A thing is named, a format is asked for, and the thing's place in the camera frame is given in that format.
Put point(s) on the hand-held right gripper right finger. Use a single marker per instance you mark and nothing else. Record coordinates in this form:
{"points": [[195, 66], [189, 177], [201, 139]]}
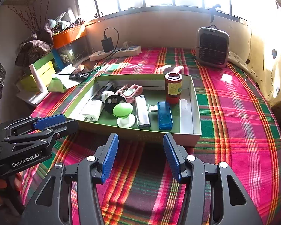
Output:
{"points": [[172, 157]]}

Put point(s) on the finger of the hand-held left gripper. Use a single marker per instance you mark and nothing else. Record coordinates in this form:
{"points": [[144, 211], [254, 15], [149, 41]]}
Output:
{"points": [[49, 121], [65, 127]]}

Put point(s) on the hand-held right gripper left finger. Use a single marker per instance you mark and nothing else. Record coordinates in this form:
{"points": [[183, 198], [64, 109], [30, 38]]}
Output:
{"points": [[110, 157]]}

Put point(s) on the white charger plug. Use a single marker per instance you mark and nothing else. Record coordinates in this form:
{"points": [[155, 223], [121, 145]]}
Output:
{"points": [[93, 110]]}

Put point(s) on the green cardboard box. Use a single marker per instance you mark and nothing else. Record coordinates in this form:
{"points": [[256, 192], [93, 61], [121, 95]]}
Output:
{"points": [[142, 137]]}

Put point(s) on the blue translucent usb device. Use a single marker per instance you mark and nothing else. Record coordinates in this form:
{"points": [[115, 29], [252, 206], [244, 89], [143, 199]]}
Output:
{"points": [[165, 117]]}

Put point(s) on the black oval disc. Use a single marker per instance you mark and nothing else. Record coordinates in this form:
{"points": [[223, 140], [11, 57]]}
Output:
{"points": [[107, 107]]}

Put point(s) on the green mushroom-shaped stand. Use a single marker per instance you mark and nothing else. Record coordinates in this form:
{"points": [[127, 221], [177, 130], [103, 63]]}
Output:
{"points": [[121, 109]]}

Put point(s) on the black rectangular device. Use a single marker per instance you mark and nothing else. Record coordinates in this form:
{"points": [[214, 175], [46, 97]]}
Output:
{"points": [[100, 91]]}

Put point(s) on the white round jar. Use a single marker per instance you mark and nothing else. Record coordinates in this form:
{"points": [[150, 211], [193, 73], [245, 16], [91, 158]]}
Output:
{"points": [[106, 95]]}

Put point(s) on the silver lighter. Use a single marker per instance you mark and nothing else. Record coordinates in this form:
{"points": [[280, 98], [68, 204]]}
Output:
{"points": [[141, 112]]}

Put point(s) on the pink clip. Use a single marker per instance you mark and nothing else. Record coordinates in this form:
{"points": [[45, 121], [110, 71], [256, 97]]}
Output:
{"points": [[131, 92]]}

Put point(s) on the dark red jar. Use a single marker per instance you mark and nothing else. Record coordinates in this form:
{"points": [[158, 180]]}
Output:
{"points": [[173, 89]]}

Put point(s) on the white tube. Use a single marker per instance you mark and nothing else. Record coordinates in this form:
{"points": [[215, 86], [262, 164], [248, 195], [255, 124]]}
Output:
{"points": [[37, 77]]}

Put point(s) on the yellow box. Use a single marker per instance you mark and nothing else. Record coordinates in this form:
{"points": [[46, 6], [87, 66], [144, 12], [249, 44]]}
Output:
{"points": [[46, 75]]}

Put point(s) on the black smartphone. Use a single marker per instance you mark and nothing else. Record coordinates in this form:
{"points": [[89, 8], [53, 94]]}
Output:
{"points": [[80, 76]]}

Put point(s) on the green and white box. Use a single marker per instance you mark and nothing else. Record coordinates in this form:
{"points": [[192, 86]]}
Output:
{"points": [[43, 59]]}

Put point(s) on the blue picture box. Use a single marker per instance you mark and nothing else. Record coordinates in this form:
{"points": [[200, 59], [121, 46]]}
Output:
{"points": [[57, 59]]}

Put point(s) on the plaid blanket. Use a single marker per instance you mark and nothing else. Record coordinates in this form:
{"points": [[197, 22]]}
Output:
{"points": [[236, 133]]}

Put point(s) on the brown checked cloth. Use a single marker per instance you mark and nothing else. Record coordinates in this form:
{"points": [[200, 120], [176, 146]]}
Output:
{"points": [[30, 49]]}

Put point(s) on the orange box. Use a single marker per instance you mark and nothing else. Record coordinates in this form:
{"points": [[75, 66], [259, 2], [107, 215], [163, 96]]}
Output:
{"points": [[69, 36]]}

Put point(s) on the black charger adapter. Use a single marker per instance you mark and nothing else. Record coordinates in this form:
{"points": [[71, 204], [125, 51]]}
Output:
{"points": [[107, 44]]}

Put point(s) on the pale green plants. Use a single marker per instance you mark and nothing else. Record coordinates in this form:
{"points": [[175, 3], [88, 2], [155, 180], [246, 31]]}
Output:
{"points": [[58, 23]]}

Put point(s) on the white power strip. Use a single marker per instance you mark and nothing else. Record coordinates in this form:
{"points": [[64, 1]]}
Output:
{"points": [[131, 50]]}

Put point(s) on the dry twig bundle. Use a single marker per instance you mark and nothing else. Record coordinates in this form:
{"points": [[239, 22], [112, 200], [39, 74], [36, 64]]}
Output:
{"points": [[34, 16]]}

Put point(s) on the grey fan heater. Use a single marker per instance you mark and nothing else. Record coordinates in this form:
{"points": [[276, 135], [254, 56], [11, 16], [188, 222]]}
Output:
{"points": [[212, 48]]}

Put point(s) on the heart print curtain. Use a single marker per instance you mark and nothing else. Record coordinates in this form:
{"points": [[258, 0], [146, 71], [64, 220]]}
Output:
{"points": [[267, 63]]}

